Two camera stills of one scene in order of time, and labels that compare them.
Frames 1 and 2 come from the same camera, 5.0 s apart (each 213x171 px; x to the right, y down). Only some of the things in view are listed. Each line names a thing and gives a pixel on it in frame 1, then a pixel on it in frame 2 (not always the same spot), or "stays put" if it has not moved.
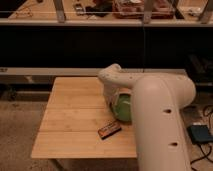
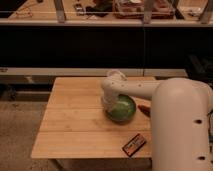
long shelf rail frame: [205, 19] stays put
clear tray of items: [135, 9] stays put
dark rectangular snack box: [109, 130] → [134, 144]
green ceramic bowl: [123, 110] stays put
